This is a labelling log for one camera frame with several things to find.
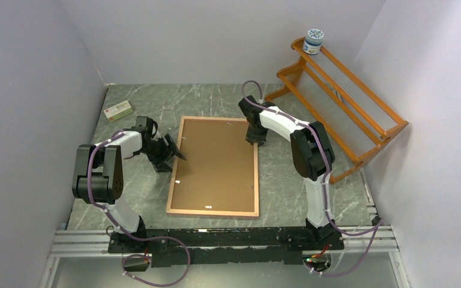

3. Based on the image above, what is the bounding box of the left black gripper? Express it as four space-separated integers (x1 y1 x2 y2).
138 134 185 172

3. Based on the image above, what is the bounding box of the brown frame backing board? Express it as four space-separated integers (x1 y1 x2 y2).
170 119 256 212

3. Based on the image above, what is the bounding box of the copper wooden picture frame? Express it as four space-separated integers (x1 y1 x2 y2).
166 116 260 218

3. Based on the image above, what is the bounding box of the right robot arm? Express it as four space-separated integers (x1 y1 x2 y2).
238 95 335 249

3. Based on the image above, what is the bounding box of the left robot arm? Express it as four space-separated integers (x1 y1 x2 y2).
72 116 185 252

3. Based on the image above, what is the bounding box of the small white red box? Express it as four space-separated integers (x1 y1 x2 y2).
103 100 133 122

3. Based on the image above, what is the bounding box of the orange wooden rack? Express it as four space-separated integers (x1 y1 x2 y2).
265 37 408 184

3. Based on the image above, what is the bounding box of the white blue jar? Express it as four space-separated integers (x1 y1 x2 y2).
302 28 324 55

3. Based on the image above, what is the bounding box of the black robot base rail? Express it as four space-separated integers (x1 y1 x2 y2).
107 226 345 268

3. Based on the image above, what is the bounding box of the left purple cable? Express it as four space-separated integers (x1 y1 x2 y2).
86 129 191 288

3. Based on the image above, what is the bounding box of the purple cable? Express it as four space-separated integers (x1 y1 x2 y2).
86 129 191 288
241 80 384 278

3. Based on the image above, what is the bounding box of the aluminium extrusion rail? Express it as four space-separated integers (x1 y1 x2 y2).
40 226 410 287

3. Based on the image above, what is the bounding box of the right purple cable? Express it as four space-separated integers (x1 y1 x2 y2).
241 80 384 278

